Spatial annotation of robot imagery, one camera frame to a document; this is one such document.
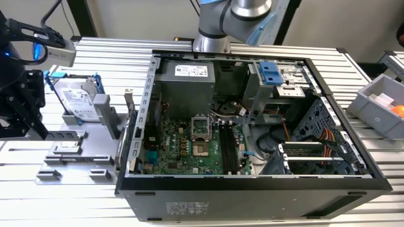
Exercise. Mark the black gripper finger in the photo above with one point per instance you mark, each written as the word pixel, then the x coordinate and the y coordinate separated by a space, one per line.
pixel 35 87
pixel 27 113

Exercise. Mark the dark blue RAM stick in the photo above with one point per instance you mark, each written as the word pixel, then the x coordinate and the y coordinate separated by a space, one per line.
pixel 64 135
pixel 79 158

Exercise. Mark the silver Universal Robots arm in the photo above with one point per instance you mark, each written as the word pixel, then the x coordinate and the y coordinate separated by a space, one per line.
pixel 220 19

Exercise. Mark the black RAM slot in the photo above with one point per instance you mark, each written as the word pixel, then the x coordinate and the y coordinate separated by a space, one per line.
pixel 232 146
pixel 226 146

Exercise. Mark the blue disk carrier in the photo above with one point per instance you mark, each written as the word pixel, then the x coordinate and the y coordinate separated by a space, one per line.
pixel 58 75

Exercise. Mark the silver hard disk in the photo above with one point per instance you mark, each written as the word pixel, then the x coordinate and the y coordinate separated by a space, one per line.
pixel 78 101

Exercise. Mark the grey parts rack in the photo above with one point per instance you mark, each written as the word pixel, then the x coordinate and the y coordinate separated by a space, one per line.
pixel 95 146

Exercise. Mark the blue expansion slot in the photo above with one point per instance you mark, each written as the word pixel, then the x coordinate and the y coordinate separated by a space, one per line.
pixel 152 157

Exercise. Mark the grey power supply unit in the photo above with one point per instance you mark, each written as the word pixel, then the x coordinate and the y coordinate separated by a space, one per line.
pixel 186 94

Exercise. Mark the green motherboard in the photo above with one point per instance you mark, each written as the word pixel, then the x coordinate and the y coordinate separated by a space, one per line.
pixel 170 151

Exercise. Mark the yellow black plug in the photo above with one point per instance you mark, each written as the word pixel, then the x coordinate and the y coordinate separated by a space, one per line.
pixel 178 38

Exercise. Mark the CPU socket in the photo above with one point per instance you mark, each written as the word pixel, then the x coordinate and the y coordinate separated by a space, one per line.
pixel 202 150

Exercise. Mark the black cooler fan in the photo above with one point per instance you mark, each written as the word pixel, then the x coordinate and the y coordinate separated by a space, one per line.
pixel 228 108

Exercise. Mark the grey metal drive cage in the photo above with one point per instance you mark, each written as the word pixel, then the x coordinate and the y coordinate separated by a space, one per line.
pixel 255 94

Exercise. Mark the blue plastic drive latch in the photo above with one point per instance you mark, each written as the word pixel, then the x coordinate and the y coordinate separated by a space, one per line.
pixel 270 73

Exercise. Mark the black open PC case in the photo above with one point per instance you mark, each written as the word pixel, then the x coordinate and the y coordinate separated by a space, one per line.
pixel 252 203

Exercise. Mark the silver disk bay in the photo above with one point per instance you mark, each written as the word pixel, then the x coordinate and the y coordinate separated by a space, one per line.
pixel 303 144

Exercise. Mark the grey plastic bin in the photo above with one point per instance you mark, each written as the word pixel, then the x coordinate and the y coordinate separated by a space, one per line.
pixel 375 118

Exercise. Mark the white block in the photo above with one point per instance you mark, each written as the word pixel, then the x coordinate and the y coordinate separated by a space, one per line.
pixel 383 99

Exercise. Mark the orange ball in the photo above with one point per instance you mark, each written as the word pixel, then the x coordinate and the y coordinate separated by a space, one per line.
pixel 398 111

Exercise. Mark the silver camera with black bracket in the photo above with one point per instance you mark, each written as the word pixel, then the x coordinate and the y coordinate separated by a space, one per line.
pixel 60 55

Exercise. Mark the graphics card with metal bracket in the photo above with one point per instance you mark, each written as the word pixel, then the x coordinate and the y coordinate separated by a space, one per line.
pixel 131 113

